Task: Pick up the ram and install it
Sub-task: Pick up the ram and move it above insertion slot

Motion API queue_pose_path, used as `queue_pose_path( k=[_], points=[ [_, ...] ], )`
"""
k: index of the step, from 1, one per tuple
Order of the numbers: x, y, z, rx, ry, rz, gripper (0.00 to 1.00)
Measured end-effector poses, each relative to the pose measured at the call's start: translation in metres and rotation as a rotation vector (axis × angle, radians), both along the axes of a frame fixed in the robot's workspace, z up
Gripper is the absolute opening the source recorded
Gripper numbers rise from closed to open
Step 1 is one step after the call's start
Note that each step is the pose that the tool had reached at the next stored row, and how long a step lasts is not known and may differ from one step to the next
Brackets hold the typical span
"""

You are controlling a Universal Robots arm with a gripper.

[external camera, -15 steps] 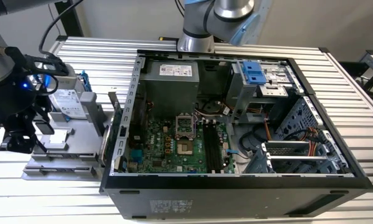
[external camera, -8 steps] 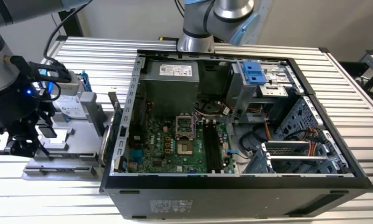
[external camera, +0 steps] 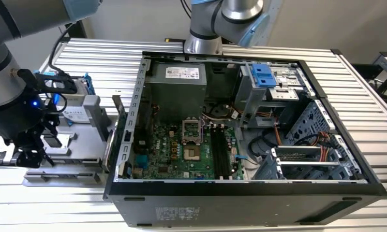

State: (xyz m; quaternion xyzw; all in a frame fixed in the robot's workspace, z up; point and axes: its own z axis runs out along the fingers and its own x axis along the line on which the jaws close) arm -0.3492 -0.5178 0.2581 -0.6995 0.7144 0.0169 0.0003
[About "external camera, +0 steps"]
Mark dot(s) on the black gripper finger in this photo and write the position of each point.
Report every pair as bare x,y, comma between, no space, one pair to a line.
49,125
28,158

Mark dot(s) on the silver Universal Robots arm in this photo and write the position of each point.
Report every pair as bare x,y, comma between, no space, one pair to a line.
35,14

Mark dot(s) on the black RAM slot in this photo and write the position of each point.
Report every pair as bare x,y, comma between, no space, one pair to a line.
215,152
223,152
219,152

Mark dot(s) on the silver CPU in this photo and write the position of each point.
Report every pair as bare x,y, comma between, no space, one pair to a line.
66,140

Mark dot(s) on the hard disk in blue carrier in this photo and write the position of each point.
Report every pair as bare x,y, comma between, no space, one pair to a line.
78,113

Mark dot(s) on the gray parts rack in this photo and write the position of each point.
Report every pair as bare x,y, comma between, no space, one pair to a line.
83,145

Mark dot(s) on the green graphics card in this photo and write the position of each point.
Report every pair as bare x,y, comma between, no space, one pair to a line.
121,120

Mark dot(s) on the green motherboard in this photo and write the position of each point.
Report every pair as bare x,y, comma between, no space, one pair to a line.
161,154

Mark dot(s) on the gray power supply unit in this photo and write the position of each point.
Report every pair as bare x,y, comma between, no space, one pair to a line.
174,96

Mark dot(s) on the CPU socket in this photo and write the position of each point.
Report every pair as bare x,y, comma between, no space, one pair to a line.
191,154

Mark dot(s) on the black open PC case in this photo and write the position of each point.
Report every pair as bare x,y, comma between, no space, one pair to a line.
213,205

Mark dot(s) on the gray metal drive cage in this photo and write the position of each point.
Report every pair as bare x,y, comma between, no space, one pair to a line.
249,101

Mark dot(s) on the blue plastic drive latch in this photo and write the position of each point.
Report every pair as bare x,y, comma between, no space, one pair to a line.
264,77

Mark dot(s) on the gray disk bay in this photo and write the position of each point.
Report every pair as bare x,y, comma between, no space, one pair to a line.
310,163

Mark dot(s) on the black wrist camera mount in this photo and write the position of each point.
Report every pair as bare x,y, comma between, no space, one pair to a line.
70,84

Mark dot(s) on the black vertical post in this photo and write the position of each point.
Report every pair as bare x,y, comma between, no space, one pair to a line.
79,31

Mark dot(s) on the metal frame side table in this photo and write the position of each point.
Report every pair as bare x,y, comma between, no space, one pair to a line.
385,58

